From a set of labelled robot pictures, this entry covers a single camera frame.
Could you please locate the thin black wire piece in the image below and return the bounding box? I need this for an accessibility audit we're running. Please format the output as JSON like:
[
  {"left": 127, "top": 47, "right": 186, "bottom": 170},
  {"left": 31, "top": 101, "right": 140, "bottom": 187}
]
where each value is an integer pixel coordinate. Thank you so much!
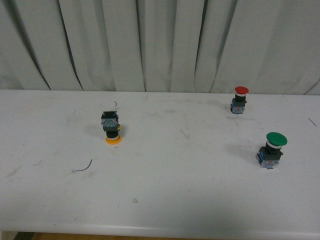
[{"left": 71, "top": 159, "right": 94, "bottom": 173}]

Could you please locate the green mushroom push button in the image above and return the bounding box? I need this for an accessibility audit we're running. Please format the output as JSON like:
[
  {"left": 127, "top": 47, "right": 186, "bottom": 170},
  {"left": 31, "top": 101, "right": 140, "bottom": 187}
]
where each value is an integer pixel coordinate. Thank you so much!
[{"left": 256, "top": 132, "right": 288, "bottom": 169}]

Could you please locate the red mushroom push button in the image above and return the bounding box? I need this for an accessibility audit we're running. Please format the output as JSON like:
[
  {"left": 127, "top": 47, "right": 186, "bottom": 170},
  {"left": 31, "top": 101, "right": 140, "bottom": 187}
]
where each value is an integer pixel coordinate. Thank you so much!
[{"left": 230, "top": 86, "right": 249, "bottom": 114}]

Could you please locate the yellow mushroom push button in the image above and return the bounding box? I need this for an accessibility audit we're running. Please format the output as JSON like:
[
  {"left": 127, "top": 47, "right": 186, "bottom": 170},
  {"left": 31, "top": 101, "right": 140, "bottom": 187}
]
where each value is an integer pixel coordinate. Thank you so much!
[{"left": 101, "top": 111, "right": 122, "bottom": 145}]

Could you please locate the grey pleated curtain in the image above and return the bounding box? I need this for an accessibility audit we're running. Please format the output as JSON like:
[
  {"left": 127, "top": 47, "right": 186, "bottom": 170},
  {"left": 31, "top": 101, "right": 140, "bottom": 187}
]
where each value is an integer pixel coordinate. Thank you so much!
[{"left": 0, "top": 0, "right": 320, "bottom": 95}]

